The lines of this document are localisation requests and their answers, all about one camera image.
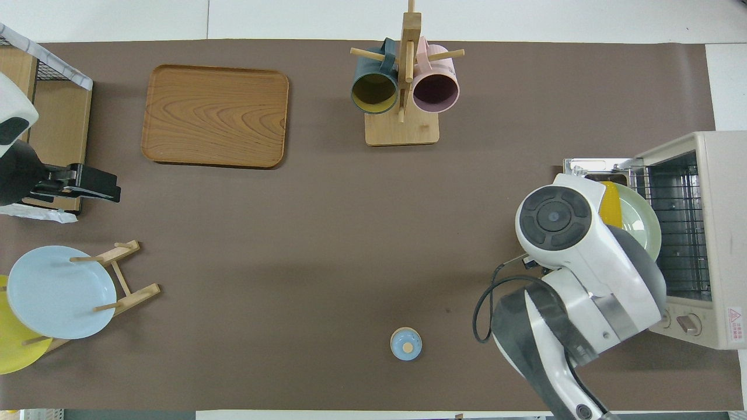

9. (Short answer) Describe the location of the cream toaster oven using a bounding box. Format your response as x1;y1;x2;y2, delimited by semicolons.
633;131;747;351

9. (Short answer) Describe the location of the glass oven door with handle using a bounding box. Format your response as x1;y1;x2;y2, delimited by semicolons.
563;157;643;187

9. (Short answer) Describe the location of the yellow corn cob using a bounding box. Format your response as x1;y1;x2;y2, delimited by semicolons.
600;181;624;229

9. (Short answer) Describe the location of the pink mug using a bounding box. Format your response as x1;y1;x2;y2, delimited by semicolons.
411;37;461;114

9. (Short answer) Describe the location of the wooden wire shelf crate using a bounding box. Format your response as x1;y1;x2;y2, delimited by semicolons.
0;23;94;224

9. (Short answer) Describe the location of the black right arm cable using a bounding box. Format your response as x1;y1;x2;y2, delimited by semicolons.
473;257;549;344

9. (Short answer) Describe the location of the dark teal mug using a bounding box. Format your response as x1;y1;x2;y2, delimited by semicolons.
350;38;399;116

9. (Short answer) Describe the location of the wooden plate rack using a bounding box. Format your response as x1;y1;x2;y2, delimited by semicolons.
23;239;162;355

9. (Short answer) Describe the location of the wooden tray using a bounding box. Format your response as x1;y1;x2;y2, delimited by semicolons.
141;64;290;170

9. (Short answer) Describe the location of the wooden mug tree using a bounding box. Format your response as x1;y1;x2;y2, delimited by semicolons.
350;0;466;146

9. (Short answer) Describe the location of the metal wire oven rack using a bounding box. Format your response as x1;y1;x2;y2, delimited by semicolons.
630;153;711;301

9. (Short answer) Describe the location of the yellow plate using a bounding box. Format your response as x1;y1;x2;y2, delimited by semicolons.
0;274;53;375

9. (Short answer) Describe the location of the small blue dome bell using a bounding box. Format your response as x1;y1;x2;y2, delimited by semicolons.
390;327;423;362

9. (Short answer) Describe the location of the brown table mat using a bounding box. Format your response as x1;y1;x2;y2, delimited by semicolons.
0;39;745;411

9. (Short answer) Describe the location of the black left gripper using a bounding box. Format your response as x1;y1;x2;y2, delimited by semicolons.
0;140;122;206

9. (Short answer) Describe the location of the light blue plate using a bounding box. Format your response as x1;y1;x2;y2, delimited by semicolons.
6;245;117;340

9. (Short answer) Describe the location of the pale green plate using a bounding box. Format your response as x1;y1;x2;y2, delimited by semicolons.
613;183;662;261

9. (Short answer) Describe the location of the wire and wood storage rack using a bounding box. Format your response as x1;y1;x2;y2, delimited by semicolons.
0;35;94;214

